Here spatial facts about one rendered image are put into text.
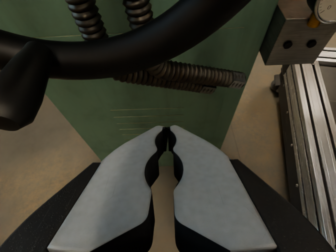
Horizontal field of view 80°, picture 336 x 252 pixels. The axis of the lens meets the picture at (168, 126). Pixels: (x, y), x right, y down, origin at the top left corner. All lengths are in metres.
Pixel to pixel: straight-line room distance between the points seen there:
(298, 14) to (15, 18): 0.41
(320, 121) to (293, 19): 0.49
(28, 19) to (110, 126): 0.30
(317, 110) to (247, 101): 0.34
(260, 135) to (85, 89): 0.74
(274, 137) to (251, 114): 0.14
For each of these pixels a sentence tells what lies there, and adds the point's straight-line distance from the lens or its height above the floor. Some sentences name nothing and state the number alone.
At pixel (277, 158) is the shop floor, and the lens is 0.94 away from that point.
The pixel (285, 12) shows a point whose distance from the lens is 0.36.
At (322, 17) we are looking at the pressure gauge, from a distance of 0.33.
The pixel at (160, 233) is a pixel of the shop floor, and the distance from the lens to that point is 0.78.
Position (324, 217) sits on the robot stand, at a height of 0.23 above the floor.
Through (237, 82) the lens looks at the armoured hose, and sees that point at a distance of 0.30.
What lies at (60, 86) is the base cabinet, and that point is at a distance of 0.49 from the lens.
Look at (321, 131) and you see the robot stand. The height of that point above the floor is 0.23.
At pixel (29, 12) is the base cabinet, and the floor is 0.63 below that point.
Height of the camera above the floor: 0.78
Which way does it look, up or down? 58 degrees down
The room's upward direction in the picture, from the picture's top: 5 degrees counter-clockwise
